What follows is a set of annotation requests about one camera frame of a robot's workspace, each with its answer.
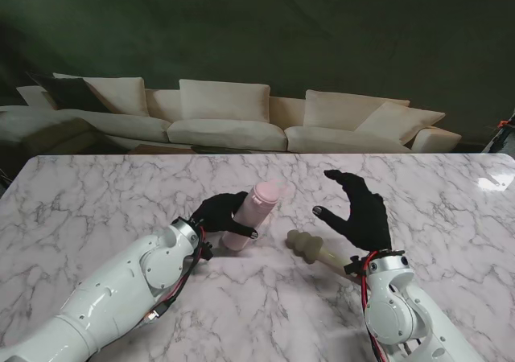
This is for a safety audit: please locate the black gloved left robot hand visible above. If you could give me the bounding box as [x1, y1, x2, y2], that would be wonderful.
[189, 191, 261, 239]

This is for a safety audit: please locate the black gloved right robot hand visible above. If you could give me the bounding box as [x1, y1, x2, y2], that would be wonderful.
[312, 169, 393, 253]

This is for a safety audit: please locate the pink thermos bottle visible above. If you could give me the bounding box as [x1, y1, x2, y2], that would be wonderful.
[220, 200, 278, 253]

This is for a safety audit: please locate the pink thermos lid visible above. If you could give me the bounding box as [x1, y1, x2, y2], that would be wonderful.
[249, 179, 287, 207]

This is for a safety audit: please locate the sponge cup brush red handle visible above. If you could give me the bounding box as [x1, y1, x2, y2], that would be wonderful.
[286, 228, 363, 285]

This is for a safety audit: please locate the cream fabric sofa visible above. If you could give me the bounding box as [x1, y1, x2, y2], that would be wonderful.
[0, 72, 463, 154]

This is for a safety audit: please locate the cream sofa cushion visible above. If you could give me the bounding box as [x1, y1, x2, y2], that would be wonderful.
[52, 72, 146, 117]
[303, 89, 411, 130]
[179, 79, 271, 122]
[356, 101, 447, 146]

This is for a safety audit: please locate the white stand with orange clamp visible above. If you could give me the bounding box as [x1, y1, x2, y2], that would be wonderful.
[480, 112, 515, 154]

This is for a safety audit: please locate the dark brown cushion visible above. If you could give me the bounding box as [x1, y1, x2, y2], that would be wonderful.
[35, 76, 109, 113]

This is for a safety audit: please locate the small cream cushion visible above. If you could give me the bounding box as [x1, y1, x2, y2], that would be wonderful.
[15, 84, 56, 108]

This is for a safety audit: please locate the left arm red black cable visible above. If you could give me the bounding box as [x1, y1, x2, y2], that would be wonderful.
[144, 227, 214, 323]

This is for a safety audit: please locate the arm red black cable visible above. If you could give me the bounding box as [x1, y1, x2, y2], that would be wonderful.
[360, 253, 389, 362]
[144, 227, 214, 323]

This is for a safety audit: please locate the right arm red black cable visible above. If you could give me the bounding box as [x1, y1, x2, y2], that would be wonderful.
[360, 253, 389, 362]

